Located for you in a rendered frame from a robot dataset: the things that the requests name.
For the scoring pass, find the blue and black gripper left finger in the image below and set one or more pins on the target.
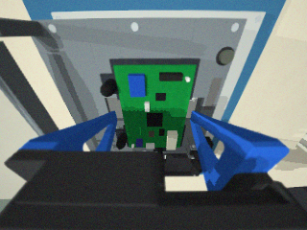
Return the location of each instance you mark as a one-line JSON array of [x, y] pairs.
[[72, 138]]

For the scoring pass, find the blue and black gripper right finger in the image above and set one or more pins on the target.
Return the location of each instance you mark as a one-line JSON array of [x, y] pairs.
[[245, 151]]

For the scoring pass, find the green circuit board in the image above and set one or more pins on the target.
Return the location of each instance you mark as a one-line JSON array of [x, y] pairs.
[[154, 101]]

